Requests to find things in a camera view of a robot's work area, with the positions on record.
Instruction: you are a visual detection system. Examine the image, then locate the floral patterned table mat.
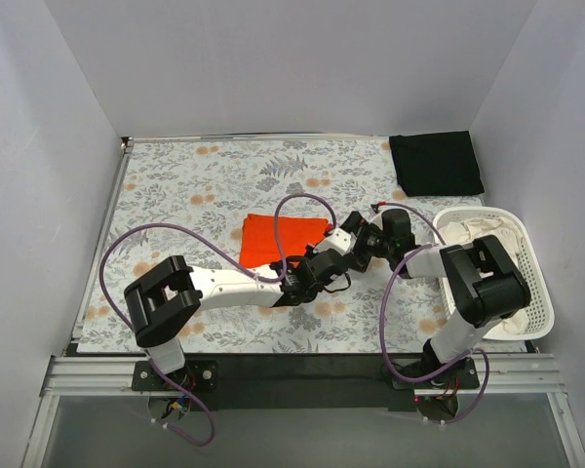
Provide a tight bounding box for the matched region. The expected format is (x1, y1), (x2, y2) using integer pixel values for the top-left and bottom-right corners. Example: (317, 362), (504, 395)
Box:
(77, 138), (481, 353)

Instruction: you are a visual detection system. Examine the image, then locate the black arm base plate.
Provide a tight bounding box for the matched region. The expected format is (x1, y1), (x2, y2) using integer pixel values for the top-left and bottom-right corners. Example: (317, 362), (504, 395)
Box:
(65, 343), (482, 420)

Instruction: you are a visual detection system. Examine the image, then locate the folded black t shirt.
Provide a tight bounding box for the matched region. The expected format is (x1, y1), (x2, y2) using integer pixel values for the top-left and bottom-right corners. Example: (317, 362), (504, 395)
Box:
(389, 131), (485, 197)

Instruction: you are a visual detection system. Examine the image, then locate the white perforated laundry basket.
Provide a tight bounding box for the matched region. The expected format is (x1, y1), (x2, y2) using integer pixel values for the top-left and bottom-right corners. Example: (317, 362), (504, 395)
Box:
(433, 206), (555, 341)

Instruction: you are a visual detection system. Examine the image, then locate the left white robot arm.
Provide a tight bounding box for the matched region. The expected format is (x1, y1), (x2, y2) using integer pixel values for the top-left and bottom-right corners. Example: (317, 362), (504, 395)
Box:
(124, 249), (348, 374)

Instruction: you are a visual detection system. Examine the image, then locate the orange t shirt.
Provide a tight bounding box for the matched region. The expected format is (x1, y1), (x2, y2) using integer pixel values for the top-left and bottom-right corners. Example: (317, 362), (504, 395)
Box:
(239, 214), (332, 268)

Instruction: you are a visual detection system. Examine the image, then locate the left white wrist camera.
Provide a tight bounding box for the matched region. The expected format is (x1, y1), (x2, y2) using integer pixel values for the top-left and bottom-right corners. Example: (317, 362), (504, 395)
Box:
(313, 228), (355, 255)

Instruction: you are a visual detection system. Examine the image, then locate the aluminium frame rail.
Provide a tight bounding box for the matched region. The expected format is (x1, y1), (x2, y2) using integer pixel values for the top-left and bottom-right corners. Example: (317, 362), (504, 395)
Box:
(23, 137), (585, 467)

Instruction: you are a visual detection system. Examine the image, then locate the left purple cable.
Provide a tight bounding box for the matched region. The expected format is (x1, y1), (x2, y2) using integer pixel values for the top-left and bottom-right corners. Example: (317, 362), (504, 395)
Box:
(99, 192), (340, 448)

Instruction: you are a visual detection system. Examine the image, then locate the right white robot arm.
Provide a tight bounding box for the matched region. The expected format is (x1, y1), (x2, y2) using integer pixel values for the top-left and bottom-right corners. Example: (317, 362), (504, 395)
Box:
(339, 209), (531, 384)

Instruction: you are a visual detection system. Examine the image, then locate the cream t shirt in basket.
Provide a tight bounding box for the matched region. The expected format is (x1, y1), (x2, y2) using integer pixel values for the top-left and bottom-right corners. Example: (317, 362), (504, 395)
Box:
(439, 216), (528, 336)

